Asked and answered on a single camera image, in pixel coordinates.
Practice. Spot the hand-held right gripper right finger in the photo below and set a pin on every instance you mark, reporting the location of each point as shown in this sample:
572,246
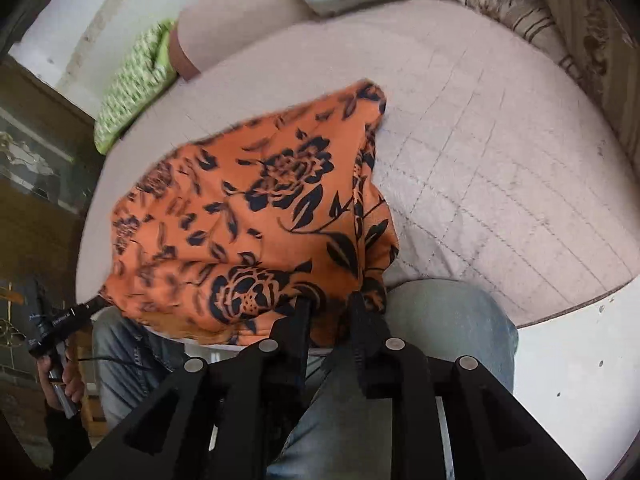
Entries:
365,330

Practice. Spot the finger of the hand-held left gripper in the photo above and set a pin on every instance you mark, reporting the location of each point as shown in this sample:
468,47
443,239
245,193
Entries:
95,305

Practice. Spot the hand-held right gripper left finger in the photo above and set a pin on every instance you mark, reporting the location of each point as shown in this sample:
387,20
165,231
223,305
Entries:
300,327

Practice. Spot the orange black floral shirt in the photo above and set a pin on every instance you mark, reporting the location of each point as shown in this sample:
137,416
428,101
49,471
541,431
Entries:
240,230

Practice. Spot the person's left forearm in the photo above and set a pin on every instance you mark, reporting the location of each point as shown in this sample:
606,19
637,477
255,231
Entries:
65,442

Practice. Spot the person's left hand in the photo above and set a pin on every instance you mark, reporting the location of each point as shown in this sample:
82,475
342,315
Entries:
72,380

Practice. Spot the person's left leg in jeans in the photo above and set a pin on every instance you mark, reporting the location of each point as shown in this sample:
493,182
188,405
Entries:
125,360

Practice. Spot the person's leg in jeans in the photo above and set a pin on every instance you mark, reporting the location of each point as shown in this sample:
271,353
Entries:
125,360
450,320

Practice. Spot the person's right leg in jeans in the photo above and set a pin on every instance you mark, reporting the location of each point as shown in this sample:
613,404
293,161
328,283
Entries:
450,320

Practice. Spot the dark wooden glass-panel door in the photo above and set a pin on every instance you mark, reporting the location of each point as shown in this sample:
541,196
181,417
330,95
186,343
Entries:
40,200

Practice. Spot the pink quilted mattress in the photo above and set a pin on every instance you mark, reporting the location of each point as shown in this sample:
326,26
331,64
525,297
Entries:
500,160

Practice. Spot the green checkered pillow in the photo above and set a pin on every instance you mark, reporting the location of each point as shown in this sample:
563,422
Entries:
135,90

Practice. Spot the pink brown bolster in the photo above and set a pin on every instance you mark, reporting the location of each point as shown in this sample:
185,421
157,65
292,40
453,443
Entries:
230,35

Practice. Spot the striped floral cushion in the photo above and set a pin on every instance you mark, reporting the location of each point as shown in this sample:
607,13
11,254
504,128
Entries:
500,5

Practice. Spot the striped floral sofa cover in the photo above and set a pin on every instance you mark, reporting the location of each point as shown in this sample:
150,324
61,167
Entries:
595,35

